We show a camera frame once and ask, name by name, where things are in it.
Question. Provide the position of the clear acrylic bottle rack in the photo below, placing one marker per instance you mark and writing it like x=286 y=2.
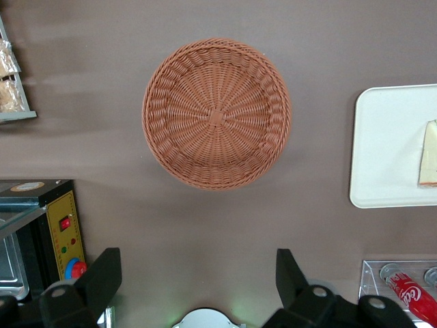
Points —
x=370 y=280

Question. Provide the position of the tray of packaged snacks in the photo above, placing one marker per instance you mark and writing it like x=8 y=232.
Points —
x=17 y=116

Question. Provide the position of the beige rectangular serving tray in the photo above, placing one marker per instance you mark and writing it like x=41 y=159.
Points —
x=385 y=147

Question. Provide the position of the black food warmer cabinet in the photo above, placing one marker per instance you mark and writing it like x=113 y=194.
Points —
x=65 y=208

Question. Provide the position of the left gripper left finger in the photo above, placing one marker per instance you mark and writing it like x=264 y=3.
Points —
x=92 y=287

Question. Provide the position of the brown round wicker basket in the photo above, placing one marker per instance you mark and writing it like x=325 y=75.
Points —
x=216 y=116

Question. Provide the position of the bagged brown pastry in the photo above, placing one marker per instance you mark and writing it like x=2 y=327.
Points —
x=10 y=97
x=7 y=58

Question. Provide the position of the triangular sandwich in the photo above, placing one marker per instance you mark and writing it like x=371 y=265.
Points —
x=429 y=153

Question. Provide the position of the steel warmer pan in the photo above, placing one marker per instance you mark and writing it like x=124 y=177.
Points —
x=10 y=270

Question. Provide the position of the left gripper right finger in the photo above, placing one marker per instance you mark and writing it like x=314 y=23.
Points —
x=300 y=300

